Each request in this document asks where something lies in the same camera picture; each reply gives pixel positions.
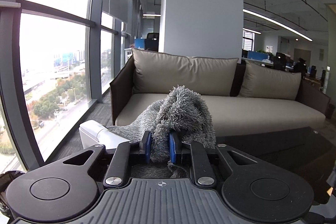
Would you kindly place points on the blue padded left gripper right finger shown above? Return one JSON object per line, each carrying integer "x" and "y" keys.
{"x": 175, "y": 148}

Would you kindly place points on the beige and brown sofa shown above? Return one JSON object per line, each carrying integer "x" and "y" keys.
{"x": 232, "y": 114}

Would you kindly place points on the person in dark clothes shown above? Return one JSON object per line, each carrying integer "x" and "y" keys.
{"x": 300, "y": 67}

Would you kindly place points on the white plastic pitcher container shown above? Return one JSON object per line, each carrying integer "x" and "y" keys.
{"x": 92, "y": 133}

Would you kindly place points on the beige sofa cushion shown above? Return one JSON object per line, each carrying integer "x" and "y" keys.
{"x": 157, "y": 72}
{"x": 261, "y": 82}

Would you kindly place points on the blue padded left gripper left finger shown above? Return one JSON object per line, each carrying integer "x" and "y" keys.
{"x": 145, "y": 146}

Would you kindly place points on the grey fluffy microfibre cloth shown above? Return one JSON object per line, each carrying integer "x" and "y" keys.
{"x": 182, "y": 111}

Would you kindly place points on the beige sofa back cushion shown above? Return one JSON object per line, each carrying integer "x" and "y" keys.
{"x": 157, "y": 72}

